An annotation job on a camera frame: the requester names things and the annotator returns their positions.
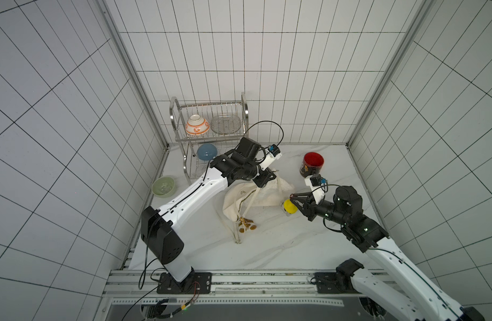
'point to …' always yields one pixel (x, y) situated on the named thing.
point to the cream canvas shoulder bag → (239, 198)
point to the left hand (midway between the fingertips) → (268, 179)
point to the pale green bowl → (164, 186)
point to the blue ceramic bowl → (206, 152)
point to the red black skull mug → (311, 164)
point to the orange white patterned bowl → (196, 125)
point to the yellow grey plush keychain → (289, 207)
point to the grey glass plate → (226, 124)
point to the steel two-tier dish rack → (179, 113)
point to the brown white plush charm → (245, 224)
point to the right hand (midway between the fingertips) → (286, 199)
